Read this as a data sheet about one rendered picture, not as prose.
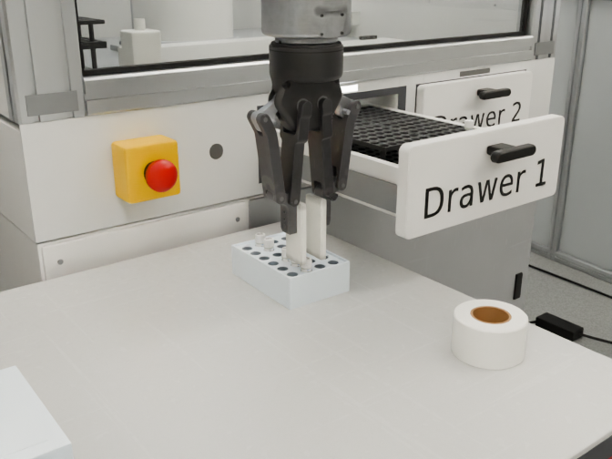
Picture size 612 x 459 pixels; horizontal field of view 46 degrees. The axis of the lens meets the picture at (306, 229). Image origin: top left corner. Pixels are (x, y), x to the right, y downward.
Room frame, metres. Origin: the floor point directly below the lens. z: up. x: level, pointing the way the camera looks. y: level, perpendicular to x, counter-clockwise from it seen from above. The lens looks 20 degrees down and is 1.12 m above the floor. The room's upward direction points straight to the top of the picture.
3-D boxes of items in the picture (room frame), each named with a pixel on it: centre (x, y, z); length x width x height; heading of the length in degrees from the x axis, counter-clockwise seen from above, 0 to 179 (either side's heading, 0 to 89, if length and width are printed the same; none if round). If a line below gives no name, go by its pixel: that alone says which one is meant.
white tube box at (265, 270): (0.79, 0.02, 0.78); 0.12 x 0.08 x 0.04; 36
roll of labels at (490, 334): (0.63, -0.18, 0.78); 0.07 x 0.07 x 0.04
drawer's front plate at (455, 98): (1.28, -0.30, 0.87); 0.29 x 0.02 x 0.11; 128
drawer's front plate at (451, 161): (0.87, -0.22, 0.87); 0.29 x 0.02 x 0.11; 128
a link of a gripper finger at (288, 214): (0.73, 0.03, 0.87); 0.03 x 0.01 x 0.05; 126
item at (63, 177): (1.50, 0.21, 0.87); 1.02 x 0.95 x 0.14; 128
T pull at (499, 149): (0.85, -0.24, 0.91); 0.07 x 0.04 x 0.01; 128
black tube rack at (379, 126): (1.03, -0.10, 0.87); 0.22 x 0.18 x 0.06; 38
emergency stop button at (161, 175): (0.85, 0.18, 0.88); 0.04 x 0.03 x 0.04; 128
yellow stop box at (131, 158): (0.88, 0.20, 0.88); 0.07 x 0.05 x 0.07; 128
